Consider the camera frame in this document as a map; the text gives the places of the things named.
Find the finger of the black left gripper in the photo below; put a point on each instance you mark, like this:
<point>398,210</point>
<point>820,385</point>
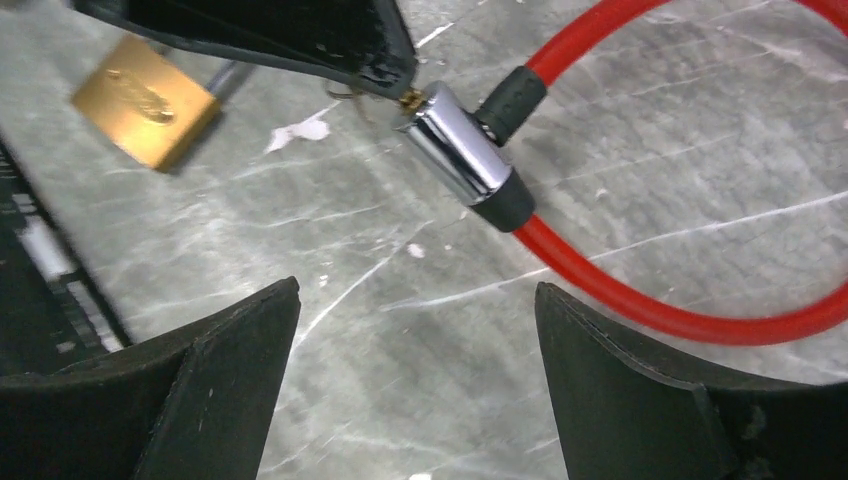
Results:
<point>364,43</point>

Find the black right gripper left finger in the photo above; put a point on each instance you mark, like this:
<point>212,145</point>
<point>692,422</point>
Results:
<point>193,403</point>

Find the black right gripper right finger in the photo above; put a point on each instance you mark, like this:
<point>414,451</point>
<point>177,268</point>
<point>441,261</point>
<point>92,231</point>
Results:
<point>627,406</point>

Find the red cable lock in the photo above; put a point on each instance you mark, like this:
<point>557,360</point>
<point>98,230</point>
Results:
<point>699,155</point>

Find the small silver key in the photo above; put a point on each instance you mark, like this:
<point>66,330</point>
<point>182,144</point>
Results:
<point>407,102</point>

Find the brass padlock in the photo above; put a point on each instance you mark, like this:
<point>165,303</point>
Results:
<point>147,106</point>

